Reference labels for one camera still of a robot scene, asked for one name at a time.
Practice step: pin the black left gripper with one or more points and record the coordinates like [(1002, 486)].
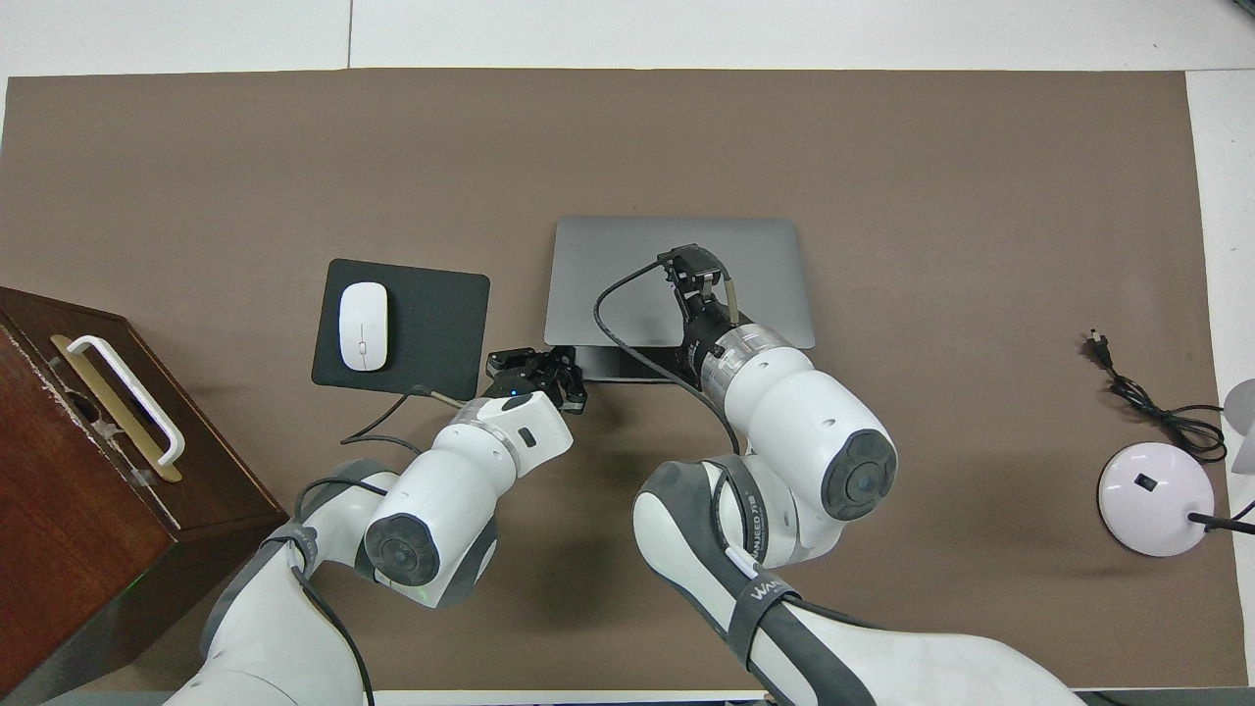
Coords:
[(537, 378)]

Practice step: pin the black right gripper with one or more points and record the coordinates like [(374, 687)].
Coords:
[(708, 328)]

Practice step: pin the silver grey laptop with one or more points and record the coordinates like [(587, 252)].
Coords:
[(588, 265)]

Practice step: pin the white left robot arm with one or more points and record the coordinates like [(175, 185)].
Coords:
[(461, 480)]

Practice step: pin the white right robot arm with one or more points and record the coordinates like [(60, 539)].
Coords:
[(804, 412)]

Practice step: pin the black mouse pad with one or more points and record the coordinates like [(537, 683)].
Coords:
[(436, 333)]

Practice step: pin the white computer mouse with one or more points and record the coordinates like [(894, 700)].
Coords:
[(363, 327)]

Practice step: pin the brown table mat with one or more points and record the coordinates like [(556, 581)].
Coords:
[(980, 245)]

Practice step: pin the dark wooden box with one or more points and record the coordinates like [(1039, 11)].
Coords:
[(78, 529)]

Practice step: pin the white desk lamp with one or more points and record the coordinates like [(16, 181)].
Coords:
[(1152, 510)]

